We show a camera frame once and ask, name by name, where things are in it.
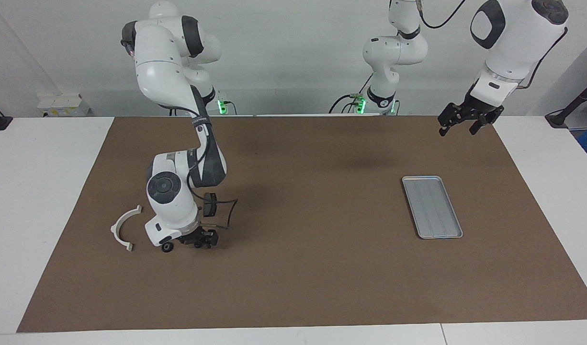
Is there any silver metal tray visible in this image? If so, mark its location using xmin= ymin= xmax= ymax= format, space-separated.
xmin=402 ymin=176 xmax=463 ymax=239

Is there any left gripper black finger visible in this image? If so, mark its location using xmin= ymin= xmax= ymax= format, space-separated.
xmin=439 ymin=102 xmax=463 ymax=137
xmin=470 ymin=115 xmax=490 ymax=136

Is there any brown table mat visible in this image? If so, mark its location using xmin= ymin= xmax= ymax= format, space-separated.
xmin=17 ymin=115 xmax=587 ymax=334

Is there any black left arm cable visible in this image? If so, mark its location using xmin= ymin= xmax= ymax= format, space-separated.
xmin=416 ymin=0 xmax=569 ymax=91

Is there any white semicircular bracket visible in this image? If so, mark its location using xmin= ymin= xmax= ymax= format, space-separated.
xmin=111 ymin=205 xmax=143 ymax=253

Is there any black left base cable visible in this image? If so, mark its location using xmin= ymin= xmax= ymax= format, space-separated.
xmin=329 ymin=72 xmax=372 ymax=115

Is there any white power strip box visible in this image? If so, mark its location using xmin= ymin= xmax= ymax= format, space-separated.
xmin=37 ymin=93 xmax=91 ymax=117

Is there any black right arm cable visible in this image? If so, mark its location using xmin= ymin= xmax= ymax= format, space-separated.
xmin=168 ymin=103 xmax=239 ymax=231

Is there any black slanted stand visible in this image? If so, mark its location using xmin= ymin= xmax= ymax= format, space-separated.
xmin=545 ymin=76 xmax=587 ymax=129

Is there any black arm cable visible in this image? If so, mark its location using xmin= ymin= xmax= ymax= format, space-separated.
xmin=168 ymin=103 xmax=239 ymax=231
xmin=416 ymin=0 xmax=569 ymax=91

